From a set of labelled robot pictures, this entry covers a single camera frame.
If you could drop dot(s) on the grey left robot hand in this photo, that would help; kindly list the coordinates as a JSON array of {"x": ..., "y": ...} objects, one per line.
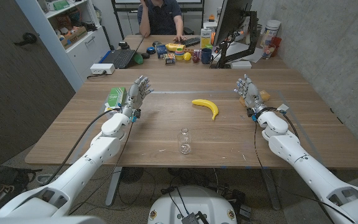
[{"x": 134, "y": 93}]

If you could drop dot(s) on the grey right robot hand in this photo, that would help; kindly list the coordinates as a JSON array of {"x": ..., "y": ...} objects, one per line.
[{"x": 251, "y": 93}]

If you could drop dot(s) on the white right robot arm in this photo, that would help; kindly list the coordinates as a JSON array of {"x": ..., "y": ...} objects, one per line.
[{"x": 306, "y": 161}]

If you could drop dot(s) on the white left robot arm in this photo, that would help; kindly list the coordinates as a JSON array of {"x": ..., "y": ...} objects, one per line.
[{"x": 82, "y": 165}]

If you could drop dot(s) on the yellow banana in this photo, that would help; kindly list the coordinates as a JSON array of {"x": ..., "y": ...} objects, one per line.
[{"x": 207, "y": 105}]

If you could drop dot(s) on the yellow mustard bottle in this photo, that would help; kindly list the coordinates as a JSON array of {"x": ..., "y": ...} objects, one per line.
[{"x": 175, "y": 47}]

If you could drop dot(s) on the clear plastic bottle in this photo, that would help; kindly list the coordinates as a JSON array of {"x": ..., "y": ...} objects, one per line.
[{"x": 184, "y": 141}]

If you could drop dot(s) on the tan bread loaf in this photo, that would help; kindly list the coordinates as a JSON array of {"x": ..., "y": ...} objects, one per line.
[{"x": 264, "y": 95}]

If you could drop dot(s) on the green and white box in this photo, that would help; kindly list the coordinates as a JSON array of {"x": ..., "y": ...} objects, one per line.
[{"x": 116, "y": 97}]

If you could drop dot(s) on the white flat box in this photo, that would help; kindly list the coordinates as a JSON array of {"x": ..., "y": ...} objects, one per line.
[{"x": 241, "y": 64}]

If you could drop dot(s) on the green ball toy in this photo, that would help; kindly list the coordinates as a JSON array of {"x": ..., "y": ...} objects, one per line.
[{"x": 138, "y": 59}]

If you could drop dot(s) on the black laptop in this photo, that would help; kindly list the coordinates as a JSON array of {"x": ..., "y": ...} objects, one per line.
[{"x": 121, "y": 56}]

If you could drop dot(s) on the white power adapter box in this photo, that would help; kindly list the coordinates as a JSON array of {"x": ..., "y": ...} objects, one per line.
[{"x": 102, "y": 68}]

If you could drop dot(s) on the blue snack box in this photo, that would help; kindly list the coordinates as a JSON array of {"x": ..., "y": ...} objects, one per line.
[{"x": 161, "y": 50}]

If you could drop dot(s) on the red cup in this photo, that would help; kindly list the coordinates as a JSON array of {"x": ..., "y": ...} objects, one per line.
[{"x": 275, "y": 45}]

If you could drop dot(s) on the dark blue mug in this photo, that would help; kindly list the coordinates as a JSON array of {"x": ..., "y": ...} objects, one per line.
[{"x": 206, "y": 56}]

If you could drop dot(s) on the stacked colourful cups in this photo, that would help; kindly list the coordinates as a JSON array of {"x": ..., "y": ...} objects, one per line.
[{"x": 179, "y": 54}]

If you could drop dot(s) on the white canister with label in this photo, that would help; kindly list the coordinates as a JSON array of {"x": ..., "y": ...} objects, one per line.
[{"x": 269, "y": 32}]

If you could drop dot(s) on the yellow lemon toy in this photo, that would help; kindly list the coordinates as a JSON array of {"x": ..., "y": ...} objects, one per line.
[{"x": 187, "y": 56}]

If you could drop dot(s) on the white and yellow carton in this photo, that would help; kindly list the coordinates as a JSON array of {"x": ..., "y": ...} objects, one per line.
[{"x": 206, "y": 37}]

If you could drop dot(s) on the black computer monitor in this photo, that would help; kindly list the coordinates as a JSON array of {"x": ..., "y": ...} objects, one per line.
[{"x": 233, "y": 18}]

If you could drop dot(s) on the black keyboard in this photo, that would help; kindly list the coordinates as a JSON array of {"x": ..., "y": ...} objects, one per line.
[{"x": 191, "y": 41}]

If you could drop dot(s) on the person in dark shirt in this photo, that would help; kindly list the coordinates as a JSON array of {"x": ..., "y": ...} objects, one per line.
[{"x": 160, "y": 17}]

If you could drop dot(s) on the cardboard box of toys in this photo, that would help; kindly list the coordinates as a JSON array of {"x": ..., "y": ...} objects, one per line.
[{"x": 71, "y": 34}]

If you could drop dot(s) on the white shelf cabinet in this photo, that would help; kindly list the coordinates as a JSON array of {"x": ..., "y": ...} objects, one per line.
[{"x": 70, "y": 34}]

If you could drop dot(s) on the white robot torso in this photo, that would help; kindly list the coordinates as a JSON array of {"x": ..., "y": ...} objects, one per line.
[{"x": 192, "y": 205}]

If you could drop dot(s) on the black backpack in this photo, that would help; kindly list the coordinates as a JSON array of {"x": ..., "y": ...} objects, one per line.
[{"x": 2, "y": 183}]

